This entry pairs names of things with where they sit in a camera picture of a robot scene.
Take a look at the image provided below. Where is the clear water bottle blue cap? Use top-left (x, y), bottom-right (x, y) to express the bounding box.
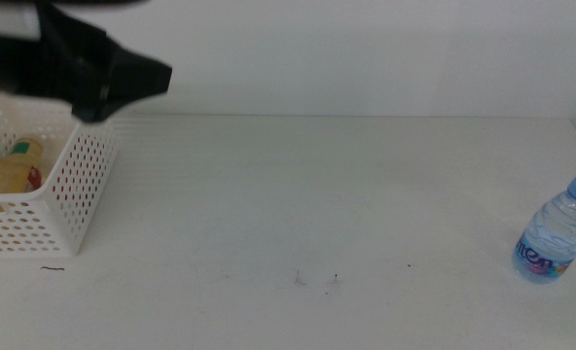
top-left (511, 174), bottom-right (576, 285)

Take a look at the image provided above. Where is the white perforated plastic basket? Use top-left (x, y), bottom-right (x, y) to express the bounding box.
top-left (0, 94), bottom-right (120, 259)

